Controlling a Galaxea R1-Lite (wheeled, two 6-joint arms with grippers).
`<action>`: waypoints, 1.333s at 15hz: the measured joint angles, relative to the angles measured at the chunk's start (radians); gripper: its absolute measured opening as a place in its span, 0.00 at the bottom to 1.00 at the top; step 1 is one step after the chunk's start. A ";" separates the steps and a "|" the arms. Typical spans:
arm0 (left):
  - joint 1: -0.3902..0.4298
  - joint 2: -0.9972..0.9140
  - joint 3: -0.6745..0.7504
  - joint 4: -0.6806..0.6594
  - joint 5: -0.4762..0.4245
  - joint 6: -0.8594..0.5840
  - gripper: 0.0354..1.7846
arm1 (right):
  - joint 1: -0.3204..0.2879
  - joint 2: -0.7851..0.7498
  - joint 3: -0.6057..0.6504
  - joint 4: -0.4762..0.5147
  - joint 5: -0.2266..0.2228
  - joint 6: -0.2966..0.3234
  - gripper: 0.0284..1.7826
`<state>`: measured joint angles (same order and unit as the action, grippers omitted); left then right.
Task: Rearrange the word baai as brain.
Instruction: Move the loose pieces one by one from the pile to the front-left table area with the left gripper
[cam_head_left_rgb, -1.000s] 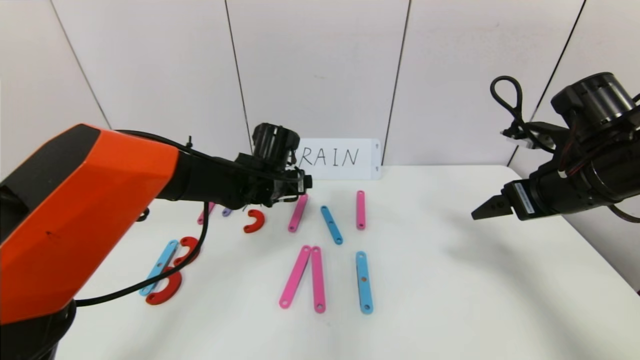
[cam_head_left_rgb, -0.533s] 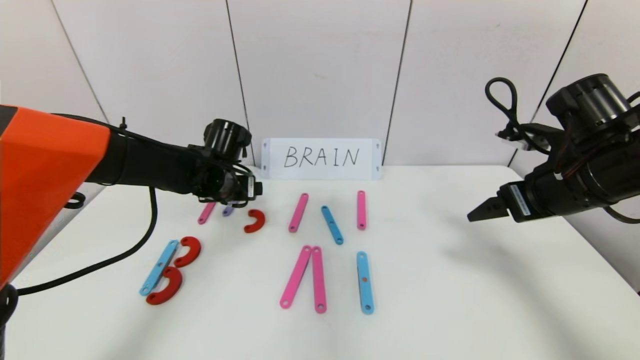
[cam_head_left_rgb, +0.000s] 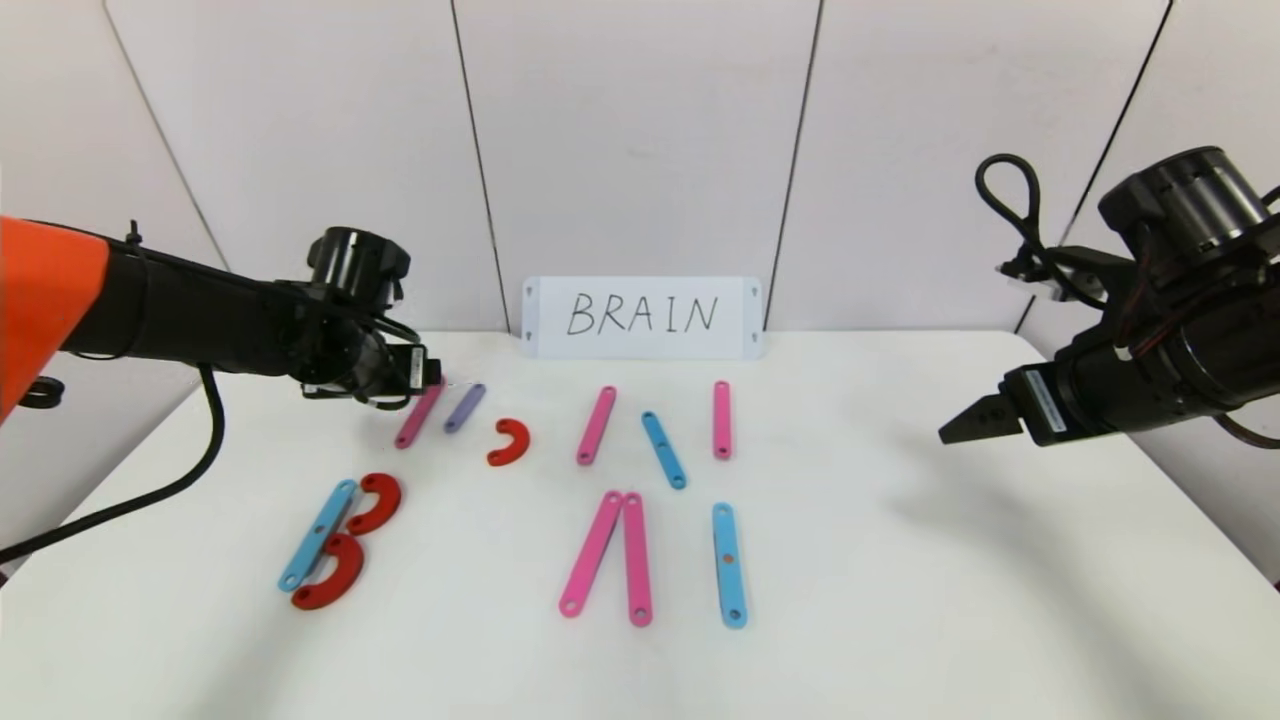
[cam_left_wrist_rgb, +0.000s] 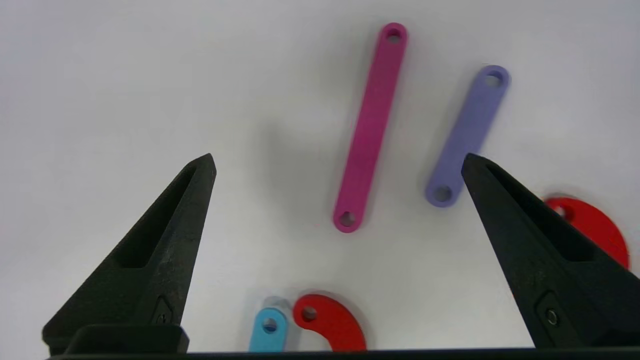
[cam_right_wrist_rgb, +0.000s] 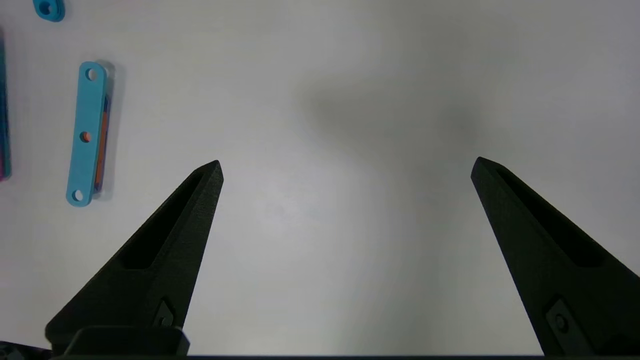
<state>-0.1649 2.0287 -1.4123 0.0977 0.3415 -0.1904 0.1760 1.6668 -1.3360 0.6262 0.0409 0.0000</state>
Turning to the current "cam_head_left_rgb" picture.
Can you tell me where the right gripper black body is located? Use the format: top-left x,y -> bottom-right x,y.
998,345 -> 1141,447

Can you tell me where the medium blue plastic bar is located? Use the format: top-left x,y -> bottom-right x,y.
641,410 -> 689,492

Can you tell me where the long pink plastic bar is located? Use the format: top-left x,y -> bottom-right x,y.
394,380 -> 447,451
622,491 -> 654,627
558,490 -> 625,618
576,386 -> 618,467

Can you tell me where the white BRAIN sign card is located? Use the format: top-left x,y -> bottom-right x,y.
522,277 -> 763,361

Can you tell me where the blue bar with orange underside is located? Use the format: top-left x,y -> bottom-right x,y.
711,502 -> 749,629

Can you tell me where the small red plastic arc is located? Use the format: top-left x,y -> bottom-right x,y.
487,418 -> 533,468

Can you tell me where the short purple plastic bar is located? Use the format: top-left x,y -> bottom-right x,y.
443,383 -> 487,434

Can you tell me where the large red plastic arc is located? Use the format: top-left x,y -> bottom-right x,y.
347,472 -> 404,536
291,532 -> 366,611

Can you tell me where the long blue plastic bar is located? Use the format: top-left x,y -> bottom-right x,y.
278,479 -> 359,592

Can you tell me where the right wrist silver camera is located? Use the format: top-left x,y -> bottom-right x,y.
995,250 -> 1107,307

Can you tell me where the looped black cable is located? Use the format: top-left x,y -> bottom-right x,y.
974,152 -> 1113,313

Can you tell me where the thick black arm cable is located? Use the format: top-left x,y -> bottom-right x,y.
0,365 -> 228,567

